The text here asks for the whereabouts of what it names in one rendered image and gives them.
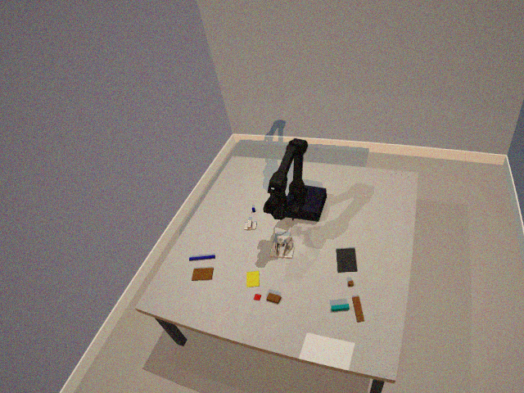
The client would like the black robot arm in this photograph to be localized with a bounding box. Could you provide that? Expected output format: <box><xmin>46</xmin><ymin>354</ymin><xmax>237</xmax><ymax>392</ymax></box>
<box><xmin>264</xmin><ymin>138</ymin><xmax>308</xmax><ymax>220</ymax></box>

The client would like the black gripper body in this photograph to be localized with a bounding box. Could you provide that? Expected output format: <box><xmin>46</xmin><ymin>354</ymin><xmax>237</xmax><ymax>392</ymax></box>
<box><xmin>264</xmin><ymin>196</ymin><xmax>301</xmax><ymax>215</ymax></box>

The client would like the teal block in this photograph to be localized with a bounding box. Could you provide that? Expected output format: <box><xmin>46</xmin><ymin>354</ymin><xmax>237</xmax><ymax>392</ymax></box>
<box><xmin>332</xmin><ymin>304</ymin><xmax>350</xmax><ymax>311</ymax></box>

